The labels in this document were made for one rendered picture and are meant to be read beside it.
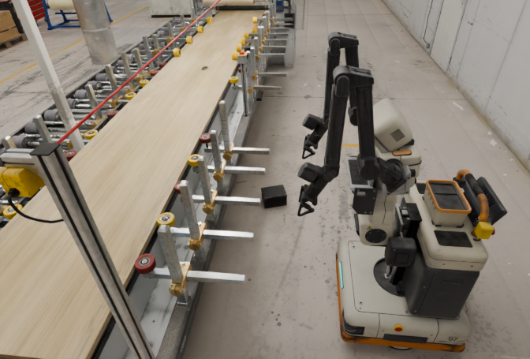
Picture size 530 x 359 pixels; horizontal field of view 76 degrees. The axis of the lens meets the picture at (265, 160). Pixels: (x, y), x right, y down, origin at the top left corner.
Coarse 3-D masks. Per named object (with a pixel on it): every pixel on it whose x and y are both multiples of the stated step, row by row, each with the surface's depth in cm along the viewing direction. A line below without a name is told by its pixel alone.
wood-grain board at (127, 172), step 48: (192, 48) 381; (144, 96) 278; (192, 96) 275; (96, 144) 219; (144, 144) 217; (192, 144) 215; (48, 192) 181; (96, 192) 180; (144, 192) 179; (0, 240) 154; (48, 240) 153; (144, 240) 151; (0, 288) 133; (48, 288) 133; (96, 288) 132; (0, 336) 118; (48, 336) 117; (96, 336) 116
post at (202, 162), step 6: (204, 156) 166; (198, 162) 164; (204, 162) 165; (204, 168) 166; (204, 174) 169; (204, 180) 171; (204, 186) 173; (210, 186) 176; (204, 192) 175; (210, 192) 177; (204, 198) 178; (210, 198) 177; (210, 216) 185
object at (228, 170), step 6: (192, 168) 205; (198, 168) 204; (210, 168) 204; (228, 168) 203; (234, 168) 203; (240, 168) 203; (246, 168) 202; (252, 168) 202; (258, 168) 202; (264, 168) 202; (264, 174) 202
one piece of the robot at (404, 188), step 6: (408, 168) 134; (408, 174) 132; (408, 180) 134; (384, 186) 141; (402, 186) 136; (408, 186) 136; (384, 192) 139; (396, 192) 138; (402, 192) 137; (408, 192) 138
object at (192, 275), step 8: (152, 272) 144; (160, 272) 143; (168, 272) 143; (192, 272) 143; (200, 272) 143; (208, 272) 143; (216, 272) 143; (192, 280) 143; (200, 280) 142; (208, 280) 141; (216, 280) 141; (224, 280) 140; (232, 280) 140; (240, 280) 139
